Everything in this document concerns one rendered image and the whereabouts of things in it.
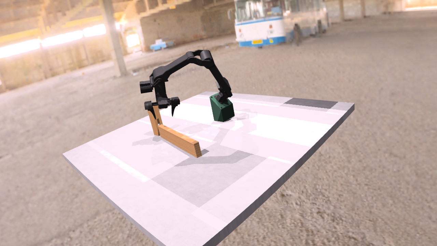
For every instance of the light wooden board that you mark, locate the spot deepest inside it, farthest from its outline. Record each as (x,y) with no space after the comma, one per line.
(187,144)

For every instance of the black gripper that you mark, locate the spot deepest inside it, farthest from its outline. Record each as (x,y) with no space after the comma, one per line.
(149,105)

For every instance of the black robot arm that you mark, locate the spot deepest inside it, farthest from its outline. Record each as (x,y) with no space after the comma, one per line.
(161,74)

